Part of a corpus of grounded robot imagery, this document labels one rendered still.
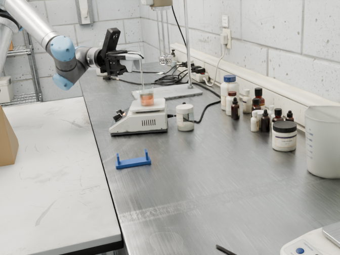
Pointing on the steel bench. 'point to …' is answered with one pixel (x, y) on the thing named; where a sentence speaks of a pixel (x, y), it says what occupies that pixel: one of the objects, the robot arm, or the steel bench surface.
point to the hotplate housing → (142, 122)
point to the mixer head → (158, 4)
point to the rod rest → (132, 161)
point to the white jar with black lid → (284, 135)
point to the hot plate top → (159, 103)
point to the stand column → (187, 45)
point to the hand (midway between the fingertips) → (139, 55)
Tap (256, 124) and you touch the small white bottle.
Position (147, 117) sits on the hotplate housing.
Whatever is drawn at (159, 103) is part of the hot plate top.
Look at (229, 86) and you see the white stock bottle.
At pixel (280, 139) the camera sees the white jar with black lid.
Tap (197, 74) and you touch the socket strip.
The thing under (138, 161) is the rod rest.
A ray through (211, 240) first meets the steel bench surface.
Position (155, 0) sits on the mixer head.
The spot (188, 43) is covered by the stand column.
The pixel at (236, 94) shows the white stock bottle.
